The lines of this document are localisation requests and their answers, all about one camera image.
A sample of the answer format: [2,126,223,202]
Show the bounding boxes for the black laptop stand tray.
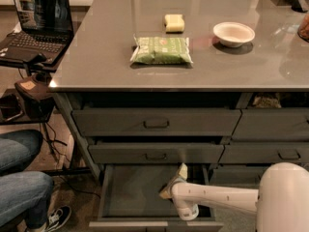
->
[0,56,57,75]

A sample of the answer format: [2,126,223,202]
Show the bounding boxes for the middle right grey drawer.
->
[219,142,309,164]

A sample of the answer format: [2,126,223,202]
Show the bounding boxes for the grey drawer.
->
[210,165,266,188]
[232,108,309,142]
[88,142,224,164]
[219,142,309,164]
[71,108,240,136]

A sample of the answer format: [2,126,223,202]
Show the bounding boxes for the top right grey drawer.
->
[232,108,309,142]

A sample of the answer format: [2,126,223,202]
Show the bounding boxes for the white paper bowl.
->
[213,22,255,47]

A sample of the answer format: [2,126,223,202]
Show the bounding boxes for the green snack bag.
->
[130,37,193,65]

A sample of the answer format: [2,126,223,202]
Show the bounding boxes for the top left grey drawer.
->
[71,108,240,136]

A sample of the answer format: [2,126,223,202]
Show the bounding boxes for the yellow sponge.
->
[164,14,184,33]

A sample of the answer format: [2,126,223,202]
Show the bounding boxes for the snack bag in right drawer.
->
[252,93,281,108]

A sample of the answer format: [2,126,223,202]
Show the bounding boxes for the bottom right grey drawer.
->
[210,165,266,188]

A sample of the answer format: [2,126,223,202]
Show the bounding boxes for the person lower leg in jeans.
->
[0,171,53,230]

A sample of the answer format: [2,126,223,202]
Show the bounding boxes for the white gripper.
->
[159,163,199,220]

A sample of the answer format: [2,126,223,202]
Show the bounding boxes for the black floor cables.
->
[40,121,101,199]

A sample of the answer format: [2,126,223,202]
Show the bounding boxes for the person upper leg in jeans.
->
[0,130,42,176]

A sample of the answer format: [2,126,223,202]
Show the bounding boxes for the person leg in jeans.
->
[0,130,42,176]
[0,171,53,230]

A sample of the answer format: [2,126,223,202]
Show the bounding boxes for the black open laptop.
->
[1,0,73,66]

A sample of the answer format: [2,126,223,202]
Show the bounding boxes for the middle left grey drawer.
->
[88,142,224,164]

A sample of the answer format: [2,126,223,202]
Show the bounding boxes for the black white sneaker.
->
[44,206,71,232]

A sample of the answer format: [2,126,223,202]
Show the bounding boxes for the brown object on counter right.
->
[297,14,309,42]

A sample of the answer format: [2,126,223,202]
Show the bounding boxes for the black device with sticky note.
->
[14,72,55,118]

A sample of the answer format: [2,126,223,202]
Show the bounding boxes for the open bottom left drawer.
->
[89,164,223,232]

